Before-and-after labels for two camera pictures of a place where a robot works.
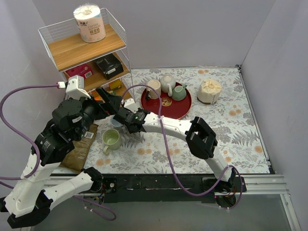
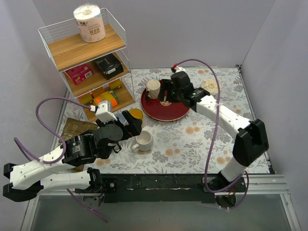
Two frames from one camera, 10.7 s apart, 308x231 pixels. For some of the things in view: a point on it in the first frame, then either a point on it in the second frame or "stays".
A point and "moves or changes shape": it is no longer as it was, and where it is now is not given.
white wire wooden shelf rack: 103,65 stays
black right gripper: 120,113 -> 170,89
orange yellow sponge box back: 115,84 stays
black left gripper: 102,106 -> 131,124
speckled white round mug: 168,83 moves or changes shape
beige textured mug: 156,84 stays
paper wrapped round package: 209,91 stays
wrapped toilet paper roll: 90,21 stays
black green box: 110,66 stays
